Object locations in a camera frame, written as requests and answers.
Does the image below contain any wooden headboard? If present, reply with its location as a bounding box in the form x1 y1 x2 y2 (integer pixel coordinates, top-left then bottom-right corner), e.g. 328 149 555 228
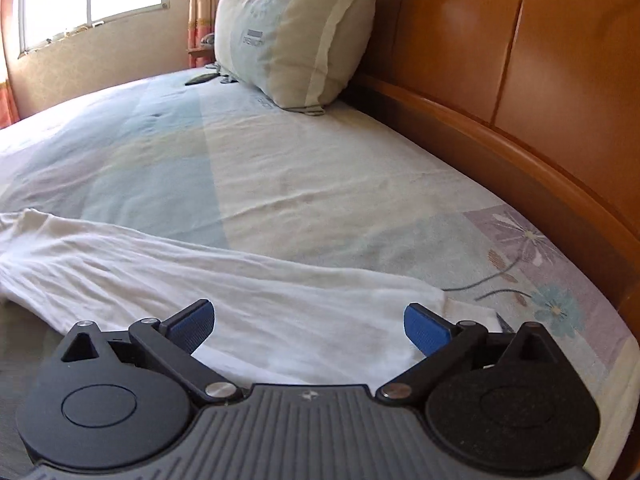
345 0 639 316

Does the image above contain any white printed sweatshirt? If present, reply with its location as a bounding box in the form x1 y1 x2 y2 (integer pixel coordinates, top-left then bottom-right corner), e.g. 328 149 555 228
1 209 499 388

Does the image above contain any left orange striped curtain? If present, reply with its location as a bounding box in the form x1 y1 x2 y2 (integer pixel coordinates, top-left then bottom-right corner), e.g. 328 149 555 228
0 0 21 129

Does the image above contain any wooden bedside table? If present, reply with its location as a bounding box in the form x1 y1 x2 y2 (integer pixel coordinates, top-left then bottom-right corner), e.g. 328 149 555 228
186 44 215 60

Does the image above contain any black remote control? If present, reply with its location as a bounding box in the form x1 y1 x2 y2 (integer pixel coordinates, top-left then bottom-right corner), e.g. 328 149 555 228
184 73 219 86

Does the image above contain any front pastel pillow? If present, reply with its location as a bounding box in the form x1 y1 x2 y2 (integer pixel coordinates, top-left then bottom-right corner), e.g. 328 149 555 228
214 0 376 115

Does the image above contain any patchwork pastel bed sheet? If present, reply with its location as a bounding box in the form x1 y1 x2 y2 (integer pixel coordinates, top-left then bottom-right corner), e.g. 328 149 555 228
1 70 639 478

